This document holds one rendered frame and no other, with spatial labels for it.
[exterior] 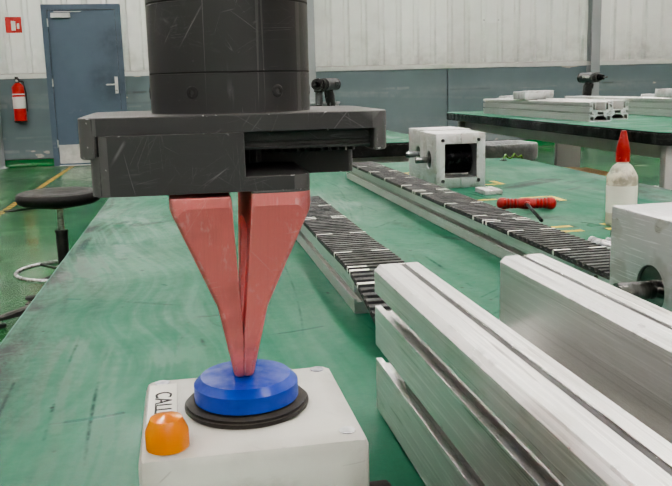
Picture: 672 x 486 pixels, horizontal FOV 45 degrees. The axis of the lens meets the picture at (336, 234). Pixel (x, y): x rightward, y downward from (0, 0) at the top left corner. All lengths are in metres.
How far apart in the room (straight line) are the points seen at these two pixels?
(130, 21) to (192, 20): 11.23
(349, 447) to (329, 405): 0.03
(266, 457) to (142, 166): 0.11
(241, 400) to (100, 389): 0.24
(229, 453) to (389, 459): 0.14
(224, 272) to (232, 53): 0.07
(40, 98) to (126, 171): 11.35
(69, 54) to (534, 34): 6.51
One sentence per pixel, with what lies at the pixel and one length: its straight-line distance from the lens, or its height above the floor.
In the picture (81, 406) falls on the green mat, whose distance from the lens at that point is 0.51.
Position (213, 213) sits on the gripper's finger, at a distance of 0.27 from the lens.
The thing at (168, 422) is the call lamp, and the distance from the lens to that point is 0.29.
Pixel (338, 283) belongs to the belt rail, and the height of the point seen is 0.79.
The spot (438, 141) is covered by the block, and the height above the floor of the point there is 0.86.
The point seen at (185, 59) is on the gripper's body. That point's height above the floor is 0.97.
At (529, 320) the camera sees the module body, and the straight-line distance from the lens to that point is 0.44.
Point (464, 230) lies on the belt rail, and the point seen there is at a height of 0.79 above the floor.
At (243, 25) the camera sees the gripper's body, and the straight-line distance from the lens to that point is 0.28.
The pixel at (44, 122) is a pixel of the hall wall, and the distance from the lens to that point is 11.62.
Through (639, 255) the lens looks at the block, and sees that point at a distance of 0.57.
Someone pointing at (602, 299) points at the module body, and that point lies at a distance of 0.38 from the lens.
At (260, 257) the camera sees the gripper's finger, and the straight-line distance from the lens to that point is 0.28.
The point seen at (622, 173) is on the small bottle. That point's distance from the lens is 1.06.
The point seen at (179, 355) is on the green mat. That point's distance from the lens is 0.58.
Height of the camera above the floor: 0.96
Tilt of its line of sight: 10 degrees down
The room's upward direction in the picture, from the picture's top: 2 degrees counter-clockwise
